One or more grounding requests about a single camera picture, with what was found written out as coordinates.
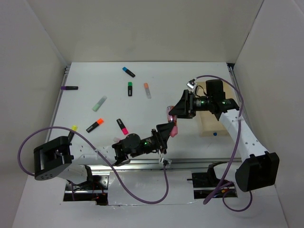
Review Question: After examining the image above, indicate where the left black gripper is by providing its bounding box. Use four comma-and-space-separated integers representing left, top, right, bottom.
130, 121, 174, 158

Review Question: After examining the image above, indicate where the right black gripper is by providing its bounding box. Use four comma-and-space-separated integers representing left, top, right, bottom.
169, 89, 212, 119

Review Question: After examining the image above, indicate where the pastel orange cap highlighter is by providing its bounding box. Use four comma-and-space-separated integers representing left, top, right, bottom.
144, 83, 152, 99

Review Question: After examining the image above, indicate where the pastel green highlighter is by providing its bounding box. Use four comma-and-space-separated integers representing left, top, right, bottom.
92, 95, 107, 112

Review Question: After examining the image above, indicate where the pastel lilac highlighter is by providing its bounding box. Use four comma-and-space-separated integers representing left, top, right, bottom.
113, 137, 121, 143

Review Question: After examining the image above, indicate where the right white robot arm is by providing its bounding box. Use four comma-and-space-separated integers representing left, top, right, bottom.
169, 77, 280, 192

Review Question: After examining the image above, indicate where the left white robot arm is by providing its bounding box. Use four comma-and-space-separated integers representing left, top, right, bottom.
34, 123, 174, 190

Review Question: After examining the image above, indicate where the wooden compartment tray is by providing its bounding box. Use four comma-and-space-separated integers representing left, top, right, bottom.
196, 80, 236, 138

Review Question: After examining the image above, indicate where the pink cap black highlighter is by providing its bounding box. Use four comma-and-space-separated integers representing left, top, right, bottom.
116, 119, 129, 135

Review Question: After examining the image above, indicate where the green cap black highlighter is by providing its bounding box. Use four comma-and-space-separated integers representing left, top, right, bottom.
127, 82, 133, 96

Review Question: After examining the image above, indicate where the white front cover plate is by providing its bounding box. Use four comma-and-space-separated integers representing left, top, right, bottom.
108, 171, 195, 206

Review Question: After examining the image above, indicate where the orange cap black highlighter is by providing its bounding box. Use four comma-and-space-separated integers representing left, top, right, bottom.
86, 118, 104, 133

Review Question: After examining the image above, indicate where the blue cap black highlighter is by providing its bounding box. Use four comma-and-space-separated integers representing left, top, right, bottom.
122, 67, 135, 77

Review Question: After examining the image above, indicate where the yellow cap black highlighter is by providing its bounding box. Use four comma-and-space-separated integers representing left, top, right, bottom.
68, 125, 78, 141

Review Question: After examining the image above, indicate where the purple cap black highlighter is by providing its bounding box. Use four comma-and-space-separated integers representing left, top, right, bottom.
60, 86, 78, 90

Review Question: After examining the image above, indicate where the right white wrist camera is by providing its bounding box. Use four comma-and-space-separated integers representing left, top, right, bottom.
187, 79, 197, 91

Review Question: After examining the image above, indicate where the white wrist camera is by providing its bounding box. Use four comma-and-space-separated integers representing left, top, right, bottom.
187, 79, 197, 91
159, 154, 171, 168

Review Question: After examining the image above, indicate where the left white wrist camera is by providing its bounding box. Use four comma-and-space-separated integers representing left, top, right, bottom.
159, 154, 171, 168

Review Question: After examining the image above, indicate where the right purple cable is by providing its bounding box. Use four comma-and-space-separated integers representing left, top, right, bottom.
195, 75, 253, 212

